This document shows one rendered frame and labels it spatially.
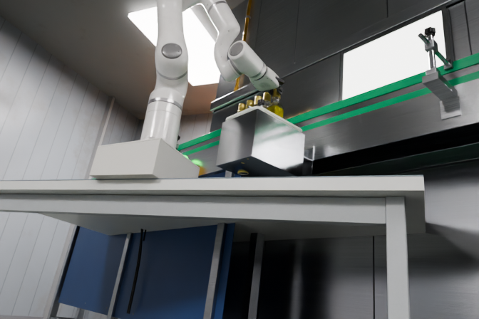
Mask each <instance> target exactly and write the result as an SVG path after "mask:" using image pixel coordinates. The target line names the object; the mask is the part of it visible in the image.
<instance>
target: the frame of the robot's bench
mask: <svg viewBox="0 0 479 319"><path fill-rule="evenodd" d="M0 211H4V212H23V213H41V214H77V215H96V216H131V217H150V218H169V219H205V220H223V221H259V222H278V223H297V224H333V225H351V226H386V258H387V293H388V319H411V318H410V300H409V282H408V249H407V230H406V201H405V197H386V198H370V197H225V196H152V195H78V194H0Z"/></svg>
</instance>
